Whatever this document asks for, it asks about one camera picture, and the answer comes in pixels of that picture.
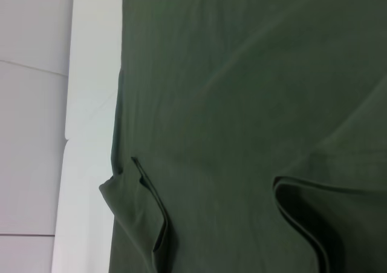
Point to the dark green shirt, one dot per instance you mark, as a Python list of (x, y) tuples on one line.
[(242, 103)]

